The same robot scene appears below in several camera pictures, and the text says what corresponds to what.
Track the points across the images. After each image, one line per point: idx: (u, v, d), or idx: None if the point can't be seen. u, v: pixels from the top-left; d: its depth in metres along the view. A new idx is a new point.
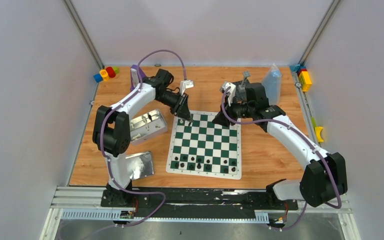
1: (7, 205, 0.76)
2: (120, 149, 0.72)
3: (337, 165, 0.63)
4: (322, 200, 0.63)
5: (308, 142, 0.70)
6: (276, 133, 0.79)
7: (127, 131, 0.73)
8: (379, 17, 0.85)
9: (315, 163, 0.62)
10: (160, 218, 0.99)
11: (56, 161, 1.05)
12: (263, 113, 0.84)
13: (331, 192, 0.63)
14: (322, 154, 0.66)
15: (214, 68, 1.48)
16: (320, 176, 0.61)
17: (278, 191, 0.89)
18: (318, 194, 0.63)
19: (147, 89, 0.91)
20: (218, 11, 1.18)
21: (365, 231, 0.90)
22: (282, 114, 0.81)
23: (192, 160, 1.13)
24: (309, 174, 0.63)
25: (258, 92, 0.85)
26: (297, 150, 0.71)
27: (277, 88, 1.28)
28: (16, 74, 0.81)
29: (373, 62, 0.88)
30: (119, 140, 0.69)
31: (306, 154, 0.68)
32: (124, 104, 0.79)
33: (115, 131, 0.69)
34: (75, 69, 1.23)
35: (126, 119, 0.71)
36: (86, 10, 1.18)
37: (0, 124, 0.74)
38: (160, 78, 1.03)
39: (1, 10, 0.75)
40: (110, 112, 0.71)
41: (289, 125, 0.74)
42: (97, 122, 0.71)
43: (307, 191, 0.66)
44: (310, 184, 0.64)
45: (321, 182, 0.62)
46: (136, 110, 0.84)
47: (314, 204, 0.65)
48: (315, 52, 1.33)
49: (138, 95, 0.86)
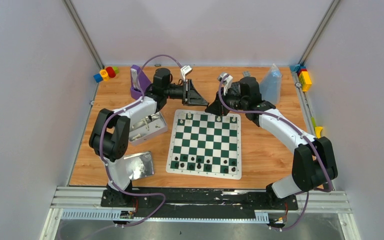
1: (7, 205, 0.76)
2: (117, 155, 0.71)
3: (324, 148, 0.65)
4: (313, 184, 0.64)
5: (296, 129, 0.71)
6: (267, 126, 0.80)
7: (126, 137, 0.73)
8: (379, 18, 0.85)
9: (302, 147, 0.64)
10: (160, 218, 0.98)
11: (56, 161, 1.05)
12: (255, 109, 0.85)
13: (322, 176, 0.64)
14: (309, 139, 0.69)
15: (214, 68, 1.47)
16: (308, 159, 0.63)
17: (277, 190, 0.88)
18: (309, 177, 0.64)
19: (149, 101, 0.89)
20: (218, 11, 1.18)
21: (365, 231, 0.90)
22: (272, 108, 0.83)
23: (192, 160, 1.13)
24: (298, 158, 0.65)
25: (252, 88, 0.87)
26: (287, 138, 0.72)
27: (277, 88, 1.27)
28: (16, 75, 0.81)
29: (373, 61, 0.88)
30: (117, 143, 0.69)
31: (294, 140, 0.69)
32: (127, 110, 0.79)
33: (114, 135, 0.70)
34: (75, 69, 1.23)
35: (126, 124, 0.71)
36: (87, 10, 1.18)
37: (0, 125, 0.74)
38: (159, 87, 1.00)
39: (1, 11, 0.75)
40: (112, 115, 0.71)
41: (278, 116, 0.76)
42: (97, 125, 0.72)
43: (298, 176, 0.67)
44: (299, 168, 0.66)
45: (310, 165, 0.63)
46: (135, 119, 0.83)
47: (306, 188, 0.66)
48: (315, 53, 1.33)
49: (140, 105, 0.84)
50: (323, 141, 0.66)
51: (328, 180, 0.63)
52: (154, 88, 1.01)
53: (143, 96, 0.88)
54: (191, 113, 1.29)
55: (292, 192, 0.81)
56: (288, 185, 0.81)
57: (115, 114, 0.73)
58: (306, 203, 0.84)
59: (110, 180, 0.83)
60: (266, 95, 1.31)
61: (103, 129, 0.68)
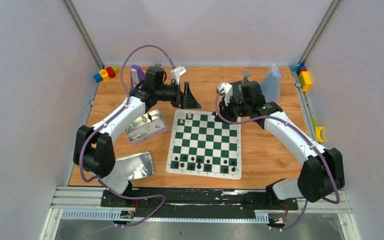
1: (7, 205, 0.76)
2: (101, 173, 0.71)
3: (333, 159, 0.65)
4: (321, 195, 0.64)
5: (306, 139, 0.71)
6: (273, 130, 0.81)
7: (109, 154, 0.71)
8: (378, 18, 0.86)
9: (312, 159, 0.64)
10: (160, 218, 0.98)
11: (56, 161, 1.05)
12: (260, 110, 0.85)
13: (329, 187, 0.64)
14: (319, 150, 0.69)
15: (214, 68, 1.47)
16: (317, 171, 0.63)
17: (277, 191, 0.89)
18: (317, 189, 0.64)
19: (135, 103, 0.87)
20: (218, 11, 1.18)
21: (365, 231, 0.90)
22: (278, 110, 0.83)
23: (192, 160, 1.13)
24: (307, 171, 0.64)
25: (253, 91, 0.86)
26: (295, 146, 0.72)
27: (277, 88, 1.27)
28: (16, 74, 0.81)
29: (373, 61, 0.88)
30: (100, 163, 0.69)
31: (303, 150, 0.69)
32: (108, 122, 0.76)
33: (96, 155, 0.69)
34: (75, 69, 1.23)
35: (108, 142, 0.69)
36: (86, 10, 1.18)
37: (0, 124, 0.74)
38: (151, 84, 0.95)
39: (2, 11, 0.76)
40: (92, 134, 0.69)
41: (286, 122, 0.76)
42: (79, 142, 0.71)
43: (305, 186, 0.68)
44: (307, 179, 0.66)
45: (319, 178, 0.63)
46: (122, 127, 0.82)
47: (313, 199, 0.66)
48: (315, 53, 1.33)
49: (125, 112, 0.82)
50: (333, 152, 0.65)
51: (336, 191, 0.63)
52: (145, 85, 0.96)
53: (128, 101, 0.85)
54: (191, 113, 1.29)
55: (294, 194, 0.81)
56: (290, 185, 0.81)
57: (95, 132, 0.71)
58: (306, 203, 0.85)
59: (106, 188, 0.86)
60: (266, 95, 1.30)
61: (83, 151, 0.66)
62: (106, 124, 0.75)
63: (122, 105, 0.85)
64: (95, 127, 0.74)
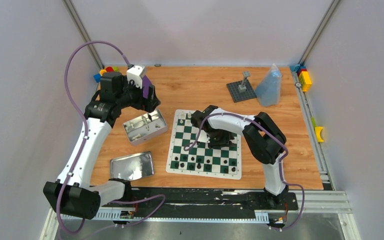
1: (6, 205, 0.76)
2: (90, 214, 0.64)
3: (265, 122, 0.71)
4: (271, 154, 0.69)
5: (238, 116, 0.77)
6: (218, 125, 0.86)
7: (89, 198, 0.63)
8: (378, 18, 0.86)
9: (247, 127, 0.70)
10: (160, 218, 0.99)
11: (56, 162, 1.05)
12: (201, 114, 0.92)
13: (274, 144, 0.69)
14: (251, 118, 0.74)
15: (214, 68, 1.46)
16: (255, 135, 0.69)
17: (270, 187, 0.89)
18: (264, 150, 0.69)
19: (95, 128, 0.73)
20: (217, 11, 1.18)
21: (365, 231, 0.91)
22: (214, 109, 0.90)
23: (192, 160, 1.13)
24: (248, 138, 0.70)
25: (196, 115, 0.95)
26: (235, 126, 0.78)
27: (277, 88, 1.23)
28: (16, 74, 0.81)
29: (372, 62, 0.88)
30: (82, 212, 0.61)
31: (240, 126, 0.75)
32: (73, 169, 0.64)
33: (75, 206, 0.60)
34: (75, 68, 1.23)
35: (83, 191, 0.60)
36: (86, 10, 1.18)
37: (0, 124, 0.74)
38: (109, 93, 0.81)
39: (1, 11, 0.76)
40: (61, 190, 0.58)
41: (222, 112, 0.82)
42: (50, 198, 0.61)
43: (257, 153, 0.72)
44: (254, 147, 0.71)
45: (260, 140, 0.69)
46: (93, 161, 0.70)
47: (268, 160, 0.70)
48: (315, 53, 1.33)
49: (87, 145, 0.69)
50: (262, 115, 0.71)
51: (280, 145, 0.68)
52: (104, 95, 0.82)
53: (85, 130, 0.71)
54: (191, 113, 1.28)
55: (279, 180, 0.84)
56: (273, 177, 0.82)
57: (64, 187, 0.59)
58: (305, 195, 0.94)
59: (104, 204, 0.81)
60: (266, 95, 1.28)
61: (59, 213, 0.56)
62: (72, 172, 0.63)
63: (81, 138, 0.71)
64: (62, 179, 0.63)
